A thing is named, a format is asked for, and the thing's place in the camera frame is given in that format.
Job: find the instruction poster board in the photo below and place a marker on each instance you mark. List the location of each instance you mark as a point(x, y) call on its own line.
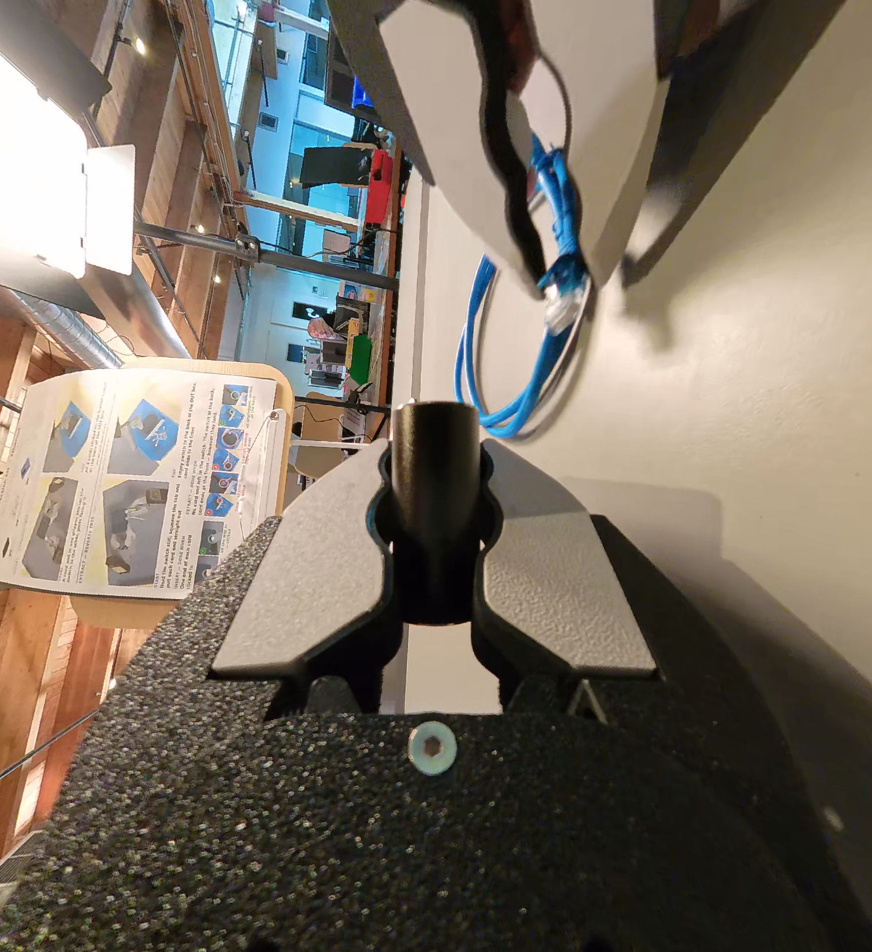
point(124, 476)

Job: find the white lamp panel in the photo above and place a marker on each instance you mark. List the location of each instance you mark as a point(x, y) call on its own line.
point(20, 164)

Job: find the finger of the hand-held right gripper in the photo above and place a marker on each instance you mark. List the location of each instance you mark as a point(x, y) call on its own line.
point(444, 119)
point(615, 119)

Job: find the red box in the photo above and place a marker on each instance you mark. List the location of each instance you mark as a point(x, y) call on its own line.
point(380, 186)

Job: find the green box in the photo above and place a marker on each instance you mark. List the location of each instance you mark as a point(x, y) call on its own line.
point(360, 360)

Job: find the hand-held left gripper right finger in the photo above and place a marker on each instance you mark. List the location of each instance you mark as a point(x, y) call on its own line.
point(563, 580)

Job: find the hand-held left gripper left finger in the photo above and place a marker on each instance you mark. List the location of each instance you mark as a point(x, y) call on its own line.
point(310, 580)

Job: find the black ethernet hub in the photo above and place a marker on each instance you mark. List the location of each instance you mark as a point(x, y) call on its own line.
point(439, 491)

